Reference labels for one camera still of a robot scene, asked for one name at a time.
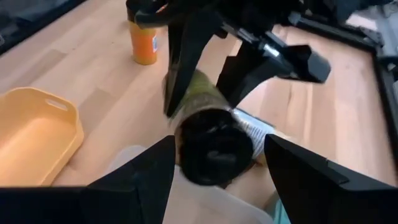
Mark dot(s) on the black table frame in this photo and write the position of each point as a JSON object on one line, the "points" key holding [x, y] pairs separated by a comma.
{"points": [[384, 81]]}

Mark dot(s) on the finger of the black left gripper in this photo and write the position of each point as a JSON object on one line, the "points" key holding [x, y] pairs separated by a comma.
{"points": [[186, 56], [261, 65]]}

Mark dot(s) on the grey label spice jar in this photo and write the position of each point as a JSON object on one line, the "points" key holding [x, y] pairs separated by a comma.
{"points": [[255, 130]]}

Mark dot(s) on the olive spice jar yellow label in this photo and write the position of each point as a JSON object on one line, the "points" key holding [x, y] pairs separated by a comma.
{"points": [[214, 149]]}

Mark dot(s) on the teal plastic bin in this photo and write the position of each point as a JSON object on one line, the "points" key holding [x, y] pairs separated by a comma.
{"points": [[281, 216]]}

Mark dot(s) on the tall orange spice jar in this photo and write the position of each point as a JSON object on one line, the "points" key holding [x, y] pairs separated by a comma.
{"points": [[143, 46]]}

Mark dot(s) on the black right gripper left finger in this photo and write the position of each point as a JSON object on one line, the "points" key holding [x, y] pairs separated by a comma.
{"points": [[124, 196]]}

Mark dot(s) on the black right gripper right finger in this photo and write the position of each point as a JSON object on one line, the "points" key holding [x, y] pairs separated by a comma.
{"points": [[326, 199]]}

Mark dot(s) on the small yellow plastic bin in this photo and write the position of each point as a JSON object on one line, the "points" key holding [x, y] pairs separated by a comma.
{"points": [[37, 140]]}

